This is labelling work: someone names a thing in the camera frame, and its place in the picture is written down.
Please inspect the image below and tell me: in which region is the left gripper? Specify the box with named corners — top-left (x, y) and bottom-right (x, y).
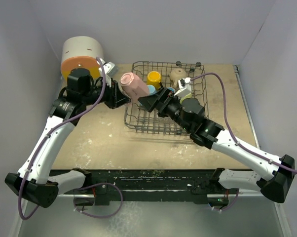
top-left (81, 77), bottom-right (131, 109)

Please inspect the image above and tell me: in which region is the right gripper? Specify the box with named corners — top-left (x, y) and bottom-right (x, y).
top-left (139, 87), bottom-right (192, 132)

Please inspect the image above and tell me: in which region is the light blue mug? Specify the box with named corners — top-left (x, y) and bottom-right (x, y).
top-left (147, 85), bottom-right (157, 95)

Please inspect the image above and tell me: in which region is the pink faceted mug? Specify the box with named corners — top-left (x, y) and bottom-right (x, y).
top-left (120, 73), bottom-right (149, 102)

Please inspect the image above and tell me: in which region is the light green mug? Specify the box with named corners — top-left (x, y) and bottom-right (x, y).
top-left (180, 93), bottom-right (192, 100)

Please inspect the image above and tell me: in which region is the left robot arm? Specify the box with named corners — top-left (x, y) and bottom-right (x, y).
top-left (5, 67), bottom-right (130, 208)

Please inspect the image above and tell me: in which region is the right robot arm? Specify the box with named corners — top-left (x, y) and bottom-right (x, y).
top-left (138, 88), bottom-right (295, 203)

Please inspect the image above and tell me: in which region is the yellow mug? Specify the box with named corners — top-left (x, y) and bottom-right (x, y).
top-left (147, 71), bottom-right (162, 90)

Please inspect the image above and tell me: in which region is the beige teapot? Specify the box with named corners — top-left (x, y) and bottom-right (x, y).
top-left (170, 68), bottom-right (187, 88)

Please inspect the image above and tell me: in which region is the round drawer cabinet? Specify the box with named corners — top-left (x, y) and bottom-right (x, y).
top-left (60, 36), bottom-right (104, 80)

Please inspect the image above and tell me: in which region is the grey wire dish rack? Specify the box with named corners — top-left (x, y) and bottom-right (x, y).
top-left (124, 61), bottom-right (208, 136)

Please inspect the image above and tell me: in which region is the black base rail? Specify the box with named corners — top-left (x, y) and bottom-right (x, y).
top-left (65, 169), bottom-right (237, 206)

